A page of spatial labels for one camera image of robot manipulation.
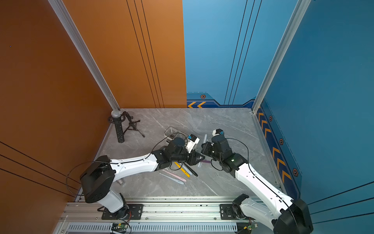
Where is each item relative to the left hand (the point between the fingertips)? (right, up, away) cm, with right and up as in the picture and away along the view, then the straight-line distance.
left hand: (203, 155), depth 78 cm
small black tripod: (-48, +15, +22) cm, 55 cm away
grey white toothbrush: (-10, -11, +9) cm, 17 cm away
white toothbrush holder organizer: (-20, +10, +22) cm, 32 cm away
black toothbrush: (-5, -13, +9) cm, 16 cm away
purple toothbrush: (+4, -8, +14) cm, 16 cm away
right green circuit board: (+22, -33, -8) cm, 40 cm away
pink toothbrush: (-16, -14, +7) cm, 23 cm away
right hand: (-1, +5, +1) cm, 5 cm away
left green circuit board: (-44, -34, -6) cm, 56 cm away
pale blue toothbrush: (-18, -16, +6) cm, 24 cm away
